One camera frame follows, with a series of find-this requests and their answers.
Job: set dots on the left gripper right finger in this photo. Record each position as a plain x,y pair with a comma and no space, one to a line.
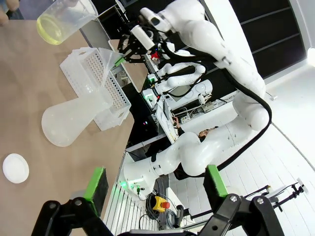
215,182

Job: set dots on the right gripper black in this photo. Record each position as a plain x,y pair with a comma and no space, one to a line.
137,48

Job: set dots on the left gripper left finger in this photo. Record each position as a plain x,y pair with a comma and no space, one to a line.
94,186

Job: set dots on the white perforated plastic basket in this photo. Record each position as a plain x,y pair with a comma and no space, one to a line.
83,73

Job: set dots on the translucent conical flask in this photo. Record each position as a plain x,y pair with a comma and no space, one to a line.
64,123

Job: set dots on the clear plastic beaker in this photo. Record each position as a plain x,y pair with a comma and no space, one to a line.
61,22

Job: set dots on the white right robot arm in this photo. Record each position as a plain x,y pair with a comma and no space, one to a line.
221,49

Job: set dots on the person's right hand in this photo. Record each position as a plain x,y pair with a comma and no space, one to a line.
3,17

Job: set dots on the brown background table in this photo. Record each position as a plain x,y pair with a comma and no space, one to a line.
137,73

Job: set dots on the dark haired background person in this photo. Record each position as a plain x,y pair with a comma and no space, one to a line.
204,134

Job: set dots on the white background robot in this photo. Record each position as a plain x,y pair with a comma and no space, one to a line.
177,77

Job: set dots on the yellow emergency stop box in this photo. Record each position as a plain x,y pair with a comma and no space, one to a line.
160,202

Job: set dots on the white round lid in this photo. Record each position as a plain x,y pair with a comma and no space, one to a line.
15,168

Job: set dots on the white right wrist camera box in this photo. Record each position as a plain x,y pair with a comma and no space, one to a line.
142,37

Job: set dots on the black camera tripod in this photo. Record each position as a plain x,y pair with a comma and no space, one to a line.
283,194

